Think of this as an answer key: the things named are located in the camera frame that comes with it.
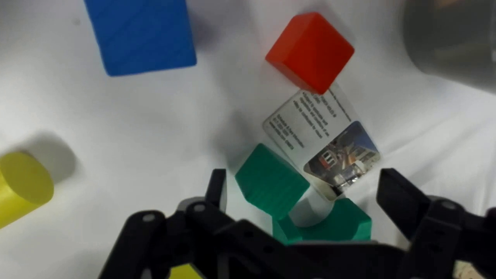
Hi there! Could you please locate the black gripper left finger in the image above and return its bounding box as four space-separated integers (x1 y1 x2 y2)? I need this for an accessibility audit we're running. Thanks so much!
98 168 332 279

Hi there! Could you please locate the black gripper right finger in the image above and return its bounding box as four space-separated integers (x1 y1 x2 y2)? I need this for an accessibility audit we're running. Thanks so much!
330 168 496 279

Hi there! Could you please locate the green arch block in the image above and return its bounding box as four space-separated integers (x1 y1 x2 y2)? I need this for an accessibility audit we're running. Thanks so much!
271 197 373 247

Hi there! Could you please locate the yellow cylinder block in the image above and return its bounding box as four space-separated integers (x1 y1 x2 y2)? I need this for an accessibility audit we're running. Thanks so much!
0 149 56 231

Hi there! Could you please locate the blue rectangular block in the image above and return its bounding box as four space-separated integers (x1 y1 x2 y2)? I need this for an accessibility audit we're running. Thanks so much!
82 0 200 79

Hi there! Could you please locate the red cube block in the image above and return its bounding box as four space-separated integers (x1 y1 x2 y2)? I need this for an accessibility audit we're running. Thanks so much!
263 11 356 96

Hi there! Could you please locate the printed picture card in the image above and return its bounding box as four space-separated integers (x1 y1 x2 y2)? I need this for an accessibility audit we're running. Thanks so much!
260 87 383 202

